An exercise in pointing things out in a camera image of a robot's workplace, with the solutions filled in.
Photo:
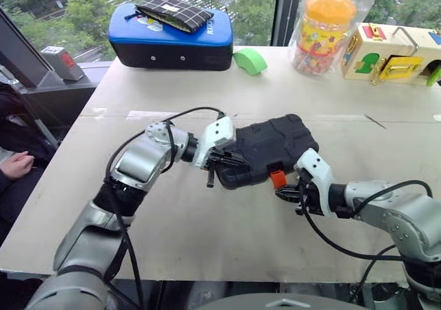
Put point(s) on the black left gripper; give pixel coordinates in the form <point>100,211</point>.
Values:
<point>222,156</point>

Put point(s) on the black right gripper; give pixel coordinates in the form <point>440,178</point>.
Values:
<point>310,196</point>

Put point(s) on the black plastic tool case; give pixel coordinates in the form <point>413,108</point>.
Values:
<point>272,148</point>

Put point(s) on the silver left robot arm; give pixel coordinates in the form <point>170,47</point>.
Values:
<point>138,162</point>

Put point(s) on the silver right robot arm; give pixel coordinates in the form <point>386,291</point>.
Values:
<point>406,220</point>

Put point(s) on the blue black hard case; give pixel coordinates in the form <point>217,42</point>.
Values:
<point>169,48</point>

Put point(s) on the person's bare hand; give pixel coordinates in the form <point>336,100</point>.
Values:
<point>17,163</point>

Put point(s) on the green curved foam block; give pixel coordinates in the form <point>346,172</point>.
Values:
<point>249,60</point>

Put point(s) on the thin metal pin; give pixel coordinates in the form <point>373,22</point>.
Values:
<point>376,122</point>

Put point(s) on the candy jar with orange lid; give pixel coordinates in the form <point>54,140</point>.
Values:
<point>324,34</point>

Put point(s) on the black grid pattern pouch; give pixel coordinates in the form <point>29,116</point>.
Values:
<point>174,10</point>

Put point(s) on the wooden lock puzzle box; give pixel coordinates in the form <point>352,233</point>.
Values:
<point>386,53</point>

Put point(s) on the grey box with red button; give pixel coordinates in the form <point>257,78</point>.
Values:
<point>63,62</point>

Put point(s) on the person in dark clothes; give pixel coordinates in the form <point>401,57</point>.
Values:
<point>20,124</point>

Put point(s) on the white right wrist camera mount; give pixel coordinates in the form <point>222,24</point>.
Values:
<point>318,175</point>

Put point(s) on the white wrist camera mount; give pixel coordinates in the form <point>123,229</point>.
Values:
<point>217,134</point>
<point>318,175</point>

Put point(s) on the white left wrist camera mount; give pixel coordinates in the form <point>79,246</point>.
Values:
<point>217,134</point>

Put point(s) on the dark window post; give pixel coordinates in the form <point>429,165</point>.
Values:
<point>286,10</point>

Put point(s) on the dark slanted window frame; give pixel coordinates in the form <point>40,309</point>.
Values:
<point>17,55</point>

